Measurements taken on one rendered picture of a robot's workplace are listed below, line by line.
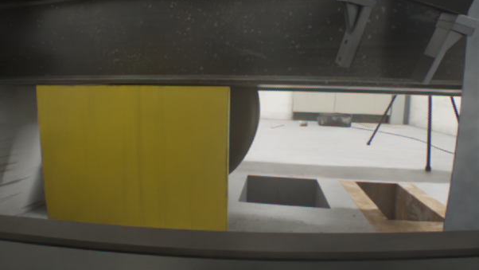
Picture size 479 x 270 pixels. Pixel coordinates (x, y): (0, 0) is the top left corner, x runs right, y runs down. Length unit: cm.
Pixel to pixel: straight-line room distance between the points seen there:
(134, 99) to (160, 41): 16
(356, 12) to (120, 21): 55
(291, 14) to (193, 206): 48
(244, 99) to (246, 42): 30
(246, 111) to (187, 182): 37
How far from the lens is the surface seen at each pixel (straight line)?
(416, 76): 45
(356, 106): 380
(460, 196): 53
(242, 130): 83
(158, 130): 54
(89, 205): 71
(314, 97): 365
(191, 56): 60
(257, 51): 57
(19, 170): 99
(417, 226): 93
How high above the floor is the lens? 39
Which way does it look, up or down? 6 degrees down
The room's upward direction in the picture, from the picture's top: 1 degrees clockwise
